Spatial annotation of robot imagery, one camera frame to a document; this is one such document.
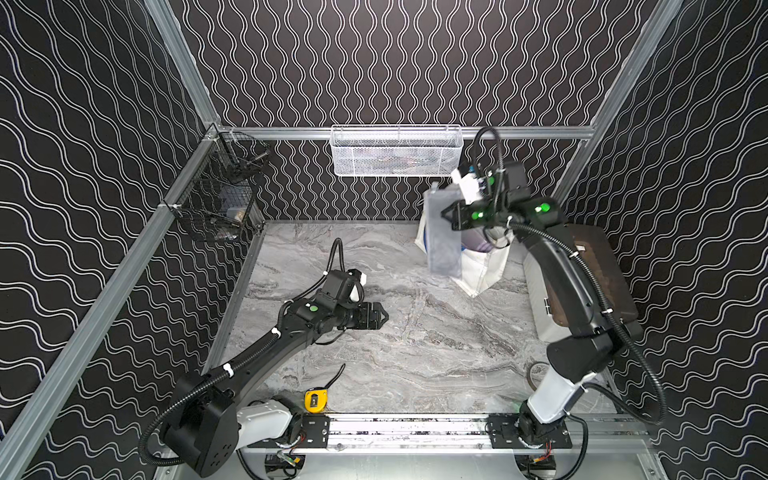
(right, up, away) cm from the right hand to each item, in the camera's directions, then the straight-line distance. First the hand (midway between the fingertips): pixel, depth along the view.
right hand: (444, 209), depth 74 cm
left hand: (-17, -27, +5) cm, 32 cm away
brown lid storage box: (+52, -9, +20) cm, 57 cm away
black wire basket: (-68, +5, +20) cm, 71 cm away
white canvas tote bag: (+13, -11, +9) cm, 19 cm away
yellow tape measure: (-33, -49, +4) cm, 59 cm away
